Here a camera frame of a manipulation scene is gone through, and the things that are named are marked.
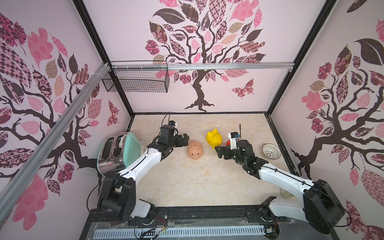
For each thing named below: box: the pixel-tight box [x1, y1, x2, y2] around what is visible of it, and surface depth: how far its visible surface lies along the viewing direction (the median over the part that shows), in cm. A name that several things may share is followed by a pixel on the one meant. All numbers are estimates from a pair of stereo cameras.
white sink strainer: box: [262, 143, 282, 160], surface depth 97 cm
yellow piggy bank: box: [206, 128, 223, 149], surface depth 98 cm
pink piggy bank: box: [187, 140, 204, 160], surface depth 91 cm
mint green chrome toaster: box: [97, 132, 142, 178], surface depth 81 cm
